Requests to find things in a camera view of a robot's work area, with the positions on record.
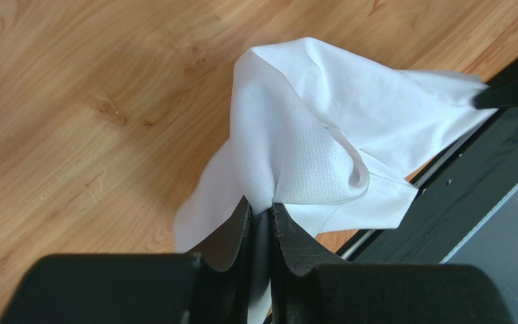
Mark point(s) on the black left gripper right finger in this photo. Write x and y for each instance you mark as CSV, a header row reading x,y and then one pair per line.
x,y
294,257

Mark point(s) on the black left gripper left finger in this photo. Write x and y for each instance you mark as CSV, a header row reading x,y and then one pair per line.
x,y
221,290

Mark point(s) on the white t shirt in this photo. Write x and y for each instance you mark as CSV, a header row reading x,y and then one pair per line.
x,y
332,136

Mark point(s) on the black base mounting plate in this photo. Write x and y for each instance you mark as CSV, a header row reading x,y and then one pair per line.
x,y
458,191

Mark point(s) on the aluminium frame rail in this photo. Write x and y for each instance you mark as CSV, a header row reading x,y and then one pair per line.
x,y
492,246

